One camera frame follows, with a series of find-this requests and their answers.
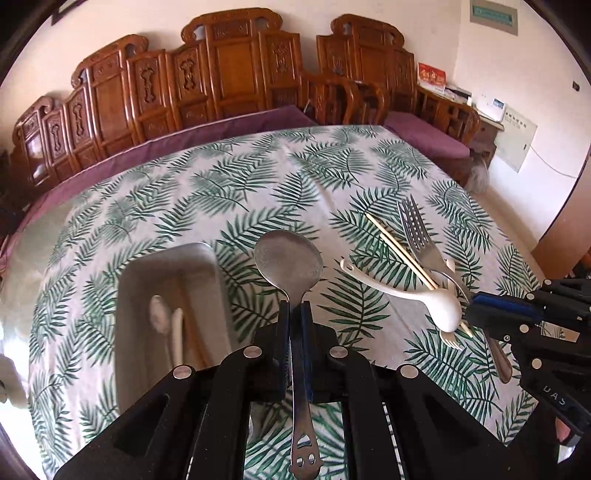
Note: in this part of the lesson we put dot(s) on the red gift box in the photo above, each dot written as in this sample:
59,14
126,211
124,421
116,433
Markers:
432,78

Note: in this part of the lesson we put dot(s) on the white wall distribution box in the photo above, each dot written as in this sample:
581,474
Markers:
514,141

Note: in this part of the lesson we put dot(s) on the framed peony flower painting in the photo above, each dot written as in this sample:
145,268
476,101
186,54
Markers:
64,9

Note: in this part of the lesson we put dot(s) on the white plastic rice paddle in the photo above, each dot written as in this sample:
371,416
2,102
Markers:
443,306

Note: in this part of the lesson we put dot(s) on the brown wooden chopstick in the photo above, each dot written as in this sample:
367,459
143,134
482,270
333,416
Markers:
195,311

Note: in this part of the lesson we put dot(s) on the wooden side table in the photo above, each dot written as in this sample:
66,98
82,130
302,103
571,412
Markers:
483,144

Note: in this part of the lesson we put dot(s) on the metal fork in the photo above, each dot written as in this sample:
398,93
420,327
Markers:
430,258

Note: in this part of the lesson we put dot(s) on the carved wooden armchair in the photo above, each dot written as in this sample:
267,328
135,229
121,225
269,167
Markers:
370,51

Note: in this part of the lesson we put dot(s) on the grey wall electrical panel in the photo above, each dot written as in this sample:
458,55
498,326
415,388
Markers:
494,15

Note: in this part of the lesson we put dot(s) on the metal spoon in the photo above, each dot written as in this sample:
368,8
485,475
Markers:
291,263

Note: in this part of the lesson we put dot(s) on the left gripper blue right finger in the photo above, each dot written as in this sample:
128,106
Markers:
308,336

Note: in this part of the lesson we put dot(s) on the green leaf pattern tablecloth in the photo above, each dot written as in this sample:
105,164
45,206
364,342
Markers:
269,204

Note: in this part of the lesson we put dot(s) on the purple bench cushion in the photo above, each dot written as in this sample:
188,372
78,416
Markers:
287,117

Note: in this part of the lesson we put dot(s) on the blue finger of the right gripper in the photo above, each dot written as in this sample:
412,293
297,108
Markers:
509,304
498,323

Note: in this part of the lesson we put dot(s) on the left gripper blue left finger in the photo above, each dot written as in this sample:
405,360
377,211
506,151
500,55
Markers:
281,348

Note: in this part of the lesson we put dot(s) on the white plastic bag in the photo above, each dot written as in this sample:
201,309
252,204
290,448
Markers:
478,179

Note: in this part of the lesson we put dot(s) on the long carved wooden bench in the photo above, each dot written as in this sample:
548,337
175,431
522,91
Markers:
229,63

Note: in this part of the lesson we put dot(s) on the grey metal rectangular tray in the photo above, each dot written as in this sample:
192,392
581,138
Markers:
172,309

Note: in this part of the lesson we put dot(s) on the purple armchair cushion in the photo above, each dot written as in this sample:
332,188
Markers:
421,135

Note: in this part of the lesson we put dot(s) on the light bamboo chopstick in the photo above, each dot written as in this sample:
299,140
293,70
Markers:
444,308
402,253

